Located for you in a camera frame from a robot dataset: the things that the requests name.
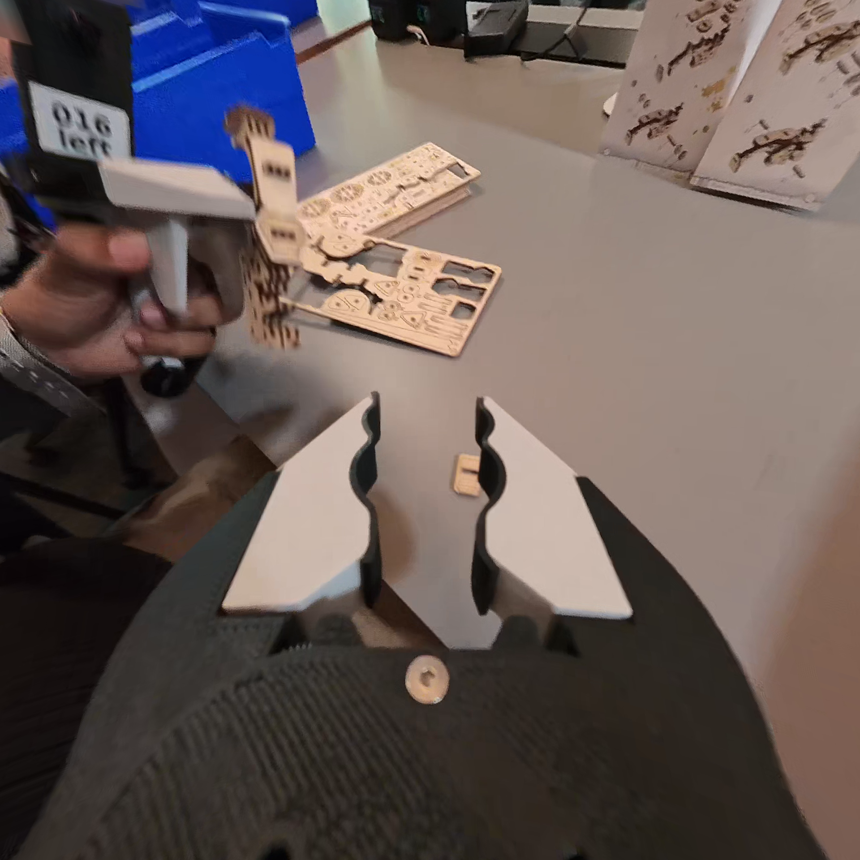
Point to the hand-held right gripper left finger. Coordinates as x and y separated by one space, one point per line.
302 537

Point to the person's left hand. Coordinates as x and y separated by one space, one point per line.
74 302

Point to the black flat case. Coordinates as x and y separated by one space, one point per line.
494 27

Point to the wooden parts sheet with holes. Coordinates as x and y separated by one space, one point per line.
403 316

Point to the person's leg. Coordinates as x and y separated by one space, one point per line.
60 672

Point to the black charger box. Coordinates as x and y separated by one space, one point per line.
396 17

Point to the person's left forearm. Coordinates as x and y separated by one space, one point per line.
33 383

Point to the grey desk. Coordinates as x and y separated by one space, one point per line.
638 336

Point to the large blue storage bin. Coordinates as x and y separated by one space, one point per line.
222 107

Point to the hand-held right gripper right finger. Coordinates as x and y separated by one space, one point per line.
544 537

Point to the small wooden slotted piece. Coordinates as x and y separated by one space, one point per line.
467 476

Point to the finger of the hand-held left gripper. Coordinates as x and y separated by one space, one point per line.
175 188
218 269

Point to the wooden model assembly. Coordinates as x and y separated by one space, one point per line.
275 175

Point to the laser-cut wooden parts sheet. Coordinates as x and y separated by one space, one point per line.
403 181

